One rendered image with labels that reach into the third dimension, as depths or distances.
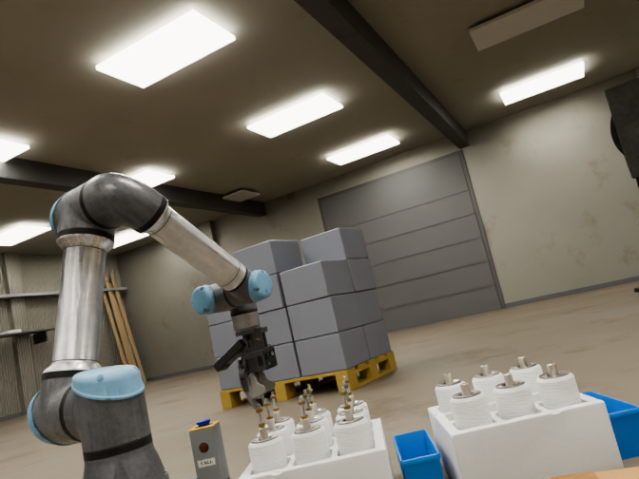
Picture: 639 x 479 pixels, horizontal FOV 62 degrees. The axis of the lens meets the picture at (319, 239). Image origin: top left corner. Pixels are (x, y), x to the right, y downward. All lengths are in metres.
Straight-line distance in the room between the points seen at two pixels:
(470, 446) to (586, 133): 9.09
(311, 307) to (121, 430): 3.02
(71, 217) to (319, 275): 2.82
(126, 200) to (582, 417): 1.19
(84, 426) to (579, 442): 1.13
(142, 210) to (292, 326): 2.99
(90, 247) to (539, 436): 1.14
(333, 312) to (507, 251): 6.61
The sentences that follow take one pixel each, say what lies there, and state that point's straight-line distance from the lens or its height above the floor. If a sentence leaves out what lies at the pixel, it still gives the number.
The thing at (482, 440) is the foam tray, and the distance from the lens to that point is 1.46.
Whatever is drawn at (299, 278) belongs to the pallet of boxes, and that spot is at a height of 0.86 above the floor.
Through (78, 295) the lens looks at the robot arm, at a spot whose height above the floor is 0.69.
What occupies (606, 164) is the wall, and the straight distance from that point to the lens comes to 10.19.
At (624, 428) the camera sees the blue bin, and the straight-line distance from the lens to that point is 1.68.
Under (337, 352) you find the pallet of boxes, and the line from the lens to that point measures 3.88.
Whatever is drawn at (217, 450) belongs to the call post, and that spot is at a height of 0.25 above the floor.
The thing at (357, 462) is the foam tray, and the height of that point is 0.16.
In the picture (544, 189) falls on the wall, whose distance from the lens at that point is 10.15.
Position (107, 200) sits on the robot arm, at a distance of 1.15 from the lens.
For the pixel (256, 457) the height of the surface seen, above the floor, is 0.22.
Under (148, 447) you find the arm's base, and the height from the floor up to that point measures 0.38.
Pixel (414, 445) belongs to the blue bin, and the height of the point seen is 0.08.
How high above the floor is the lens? 0.53
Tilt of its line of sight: 8 degrees up
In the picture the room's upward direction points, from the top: 13 degrees counter-clockwise
